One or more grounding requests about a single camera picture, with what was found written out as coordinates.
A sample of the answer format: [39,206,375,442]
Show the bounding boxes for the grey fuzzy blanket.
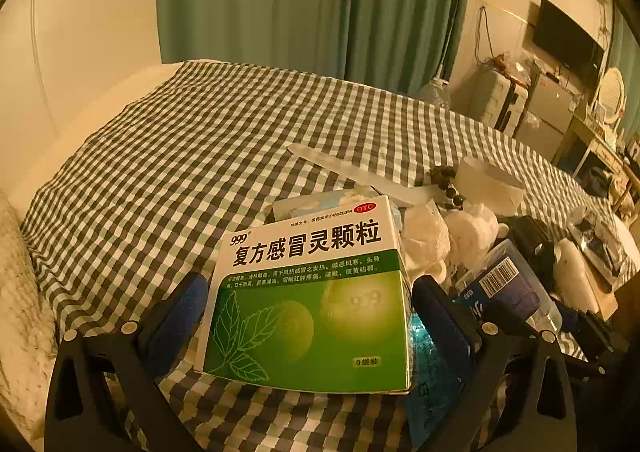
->
[0,189,58,433]

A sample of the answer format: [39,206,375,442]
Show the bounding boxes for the blue plastic bag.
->
[405,312,476,443]

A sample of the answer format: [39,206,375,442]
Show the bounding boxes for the grey mini fridge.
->
[515,74,583,160]

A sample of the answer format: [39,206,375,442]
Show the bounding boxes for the green curtain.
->
[156,0,473,95]

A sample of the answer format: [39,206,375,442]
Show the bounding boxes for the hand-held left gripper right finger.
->
[410,274,573,452]

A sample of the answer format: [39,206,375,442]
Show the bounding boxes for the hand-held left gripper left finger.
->
[44,274,211,452]

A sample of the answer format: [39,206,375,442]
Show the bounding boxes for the clear plastic package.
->
[570,209,626,277]

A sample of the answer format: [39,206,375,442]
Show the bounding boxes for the white suitcase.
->
[482,69,528,133]

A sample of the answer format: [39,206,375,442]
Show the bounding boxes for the crumpled white tissue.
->
[400,202,451,283]
[447,204,501,273]

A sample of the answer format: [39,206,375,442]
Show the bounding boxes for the white oval mirror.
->
[597,66,626,125]

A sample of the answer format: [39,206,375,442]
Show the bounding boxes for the white tape roll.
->
[452,156,526,223]

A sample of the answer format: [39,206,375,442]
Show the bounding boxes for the checkered bed sheet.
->
[20,59,626,452]

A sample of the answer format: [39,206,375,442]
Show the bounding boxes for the clear plastic strip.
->
[286,142,431,205]

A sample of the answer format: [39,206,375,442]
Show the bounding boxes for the dark bead bracelet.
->
[427,167,468,210]

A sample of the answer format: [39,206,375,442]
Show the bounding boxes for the white dressing table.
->
[552,106,640,213]

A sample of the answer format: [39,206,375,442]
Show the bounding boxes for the clear plastic water bottle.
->
[417,79,453,107]

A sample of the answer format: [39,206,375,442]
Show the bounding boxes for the blue packet with barcode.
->
[452,239,563,333]

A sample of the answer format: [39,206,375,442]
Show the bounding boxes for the black television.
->
[531,0,606,82]

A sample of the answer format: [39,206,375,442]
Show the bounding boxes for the green medicine box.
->
[202,196,416,393]

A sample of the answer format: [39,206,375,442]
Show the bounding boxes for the white plastic bottle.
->
[552,238,601,313]

